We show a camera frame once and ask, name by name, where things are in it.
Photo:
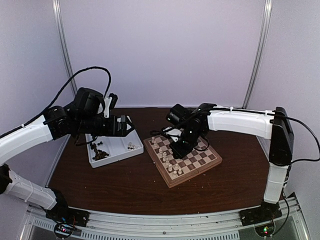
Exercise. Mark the white plastic divided tray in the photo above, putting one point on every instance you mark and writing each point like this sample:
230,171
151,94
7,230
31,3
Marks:
116,147

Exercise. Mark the control circuit board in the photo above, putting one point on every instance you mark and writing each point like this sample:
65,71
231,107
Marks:
265,230
63,230

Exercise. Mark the white chess pawn corner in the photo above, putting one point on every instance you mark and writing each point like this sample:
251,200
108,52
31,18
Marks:
175,174

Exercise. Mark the left control circuit board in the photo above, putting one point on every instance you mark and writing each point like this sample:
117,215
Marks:
63,230

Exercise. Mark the right aluminium corner post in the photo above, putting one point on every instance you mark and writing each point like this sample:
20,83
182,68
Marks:
264,31

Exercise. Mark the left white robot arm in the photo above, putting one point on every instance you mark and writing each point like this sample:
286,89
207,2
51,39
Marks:
88,113

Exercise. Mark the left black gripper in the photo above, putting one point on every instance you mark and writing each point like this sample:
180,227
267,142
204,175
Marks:
112,131

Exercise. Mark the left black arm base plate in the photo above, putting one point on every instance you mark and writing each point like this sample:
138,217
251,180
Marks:
64,214

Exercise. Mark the pile of dark chess pieces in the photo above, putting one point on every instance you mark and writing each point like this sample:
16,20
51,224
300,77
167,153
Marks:
98,153

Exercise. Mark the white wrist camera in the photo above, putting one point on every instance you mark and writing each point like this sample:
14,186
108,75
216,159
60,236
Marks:
174,138
107,104

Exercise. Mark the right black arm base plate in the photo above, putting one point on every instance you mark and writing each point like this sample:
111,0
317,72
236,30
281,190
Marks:
263,213

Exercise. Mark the aluminium corner post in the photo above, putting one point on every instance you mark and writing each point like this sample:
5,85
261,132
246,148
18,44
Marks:
62,37
264,31

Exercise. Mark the left aluminium corner post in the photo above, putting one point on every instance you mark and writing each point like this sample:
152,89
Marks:
62,37

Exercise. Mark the aluminium front rail frame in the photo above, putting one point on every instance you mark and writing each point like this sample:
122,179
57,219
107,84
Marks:
224,225

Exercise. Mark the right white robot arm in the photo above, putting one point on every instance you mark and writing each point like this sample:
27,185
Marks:
190,124

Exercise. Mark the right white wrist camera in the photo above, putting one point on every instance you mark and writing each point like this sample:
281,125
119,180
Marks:
174,138

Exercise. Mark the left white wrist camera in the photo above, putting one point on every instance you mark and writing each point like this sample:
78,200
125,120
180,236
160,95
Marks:
107,104

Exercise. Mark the right control circuit board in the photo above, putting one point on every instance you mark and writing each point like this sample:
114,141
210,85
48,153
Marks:
265,230

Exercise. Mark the pile of white chess pieces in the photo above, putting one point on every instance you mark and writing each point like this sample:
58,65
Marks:
132,146

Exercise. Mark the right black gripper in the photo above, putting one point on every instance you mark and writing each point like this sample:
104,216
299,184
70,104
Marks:
178,152

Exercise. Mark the wooden chess board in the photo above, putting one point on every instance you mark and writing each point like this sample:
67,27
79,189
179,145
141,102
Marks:
197,162

